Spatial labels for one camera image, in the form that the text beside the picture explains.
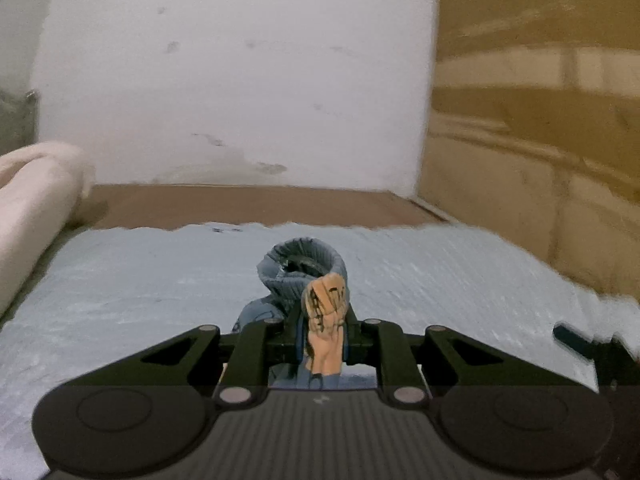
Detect blue orange printed pants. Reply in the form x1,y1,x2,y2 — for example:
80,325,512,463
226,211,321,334
232,237,349,390

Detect light blue bed sheet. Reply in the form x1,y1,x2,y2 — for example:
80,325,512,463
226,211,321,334
1,223,639,479

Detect cream folded comforter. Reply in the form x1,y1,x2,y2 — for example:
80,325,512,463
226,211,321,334
1,142,96,311

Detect metal bed headboard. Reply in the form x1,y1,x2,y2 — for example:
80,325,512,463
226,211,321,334
0,90,39,155

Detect brown wooden bed frame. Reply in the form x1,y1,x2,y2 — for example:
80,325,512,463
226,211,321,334
77,184,442,230

